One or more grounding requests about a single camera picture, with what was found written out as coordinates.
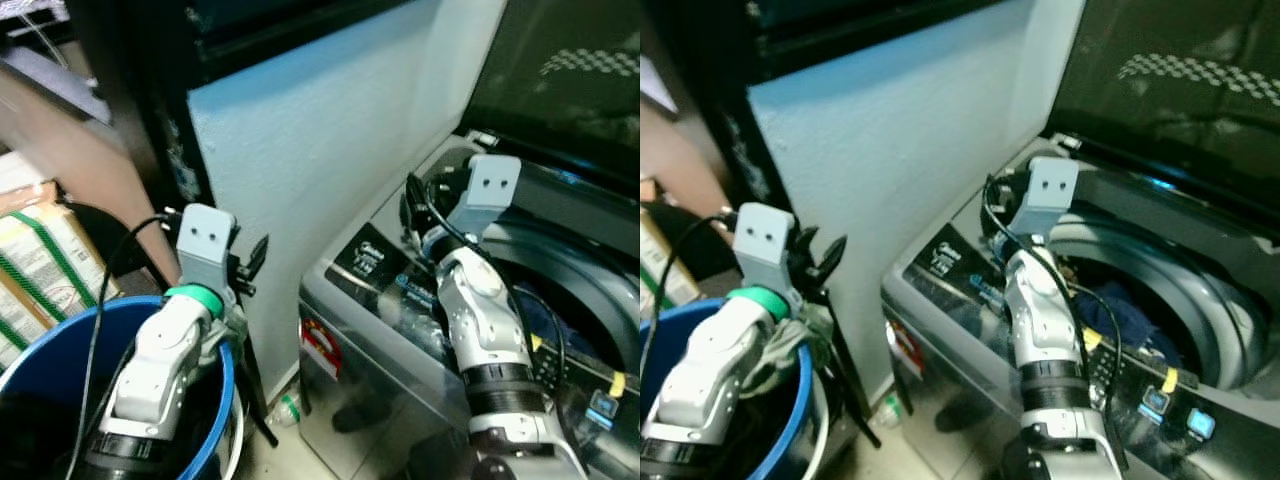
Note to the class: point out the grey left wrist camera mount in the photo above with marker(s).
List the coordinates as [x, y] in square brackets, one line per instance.
[205, 245]
[765, 245]

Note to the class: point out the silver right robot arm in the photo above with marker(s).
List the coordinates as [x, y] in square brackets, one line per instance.
[490, 320]
[1045, 310]

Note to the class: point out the blue plastic bucket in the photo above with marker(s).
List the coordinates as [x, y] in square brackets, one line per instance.
[60, 350]
[800, 400]

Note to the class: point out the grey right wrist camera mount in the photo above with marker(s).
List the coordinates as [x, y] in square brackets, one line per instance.
[490, 190]
[1048, 190]

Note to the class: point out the grey green cloth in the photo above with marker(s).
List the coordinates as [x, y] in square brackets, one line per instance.
[225, 335]
[790, 350]

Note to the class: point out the dark glass washer lid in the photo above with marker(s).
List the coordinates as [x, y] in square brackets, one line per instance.
[560, 110]
[1160, 100]

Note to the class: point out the dark blue garment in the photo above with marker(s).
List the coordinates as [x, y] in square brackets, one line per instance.
[545, 320]
[1125, 320]

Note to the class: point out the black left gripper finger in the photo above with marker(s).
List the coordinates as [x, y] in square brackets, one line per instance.
[260, 255]
[805, 241]
[836, 257]

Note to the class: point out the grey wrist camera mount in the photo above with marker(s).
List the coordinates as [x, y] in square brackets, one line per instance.
[205, 245]
[1048, 190]
[765, 245]
[490, 190]

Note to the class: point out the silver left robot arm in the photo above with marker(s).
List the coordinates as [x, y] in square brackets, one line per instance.
[710, 370]
[160, 370]

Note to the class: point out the white plastic basin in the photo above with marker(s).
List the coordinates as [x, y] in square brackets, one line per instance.
[236, 440]
[820, 430]

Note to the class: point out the small green white bottle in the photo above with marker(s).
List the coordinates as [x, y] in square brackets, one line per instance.
[888, 410]
[287, 408]

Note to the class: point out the brown wooden board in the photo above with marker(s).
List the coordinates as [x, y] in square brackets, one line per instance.
[680, 150]
[80, 150]

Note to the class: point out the grey top-load washing machine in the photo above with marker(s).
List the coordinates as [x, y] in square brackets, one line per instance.
[380, 400]
[960, 400]

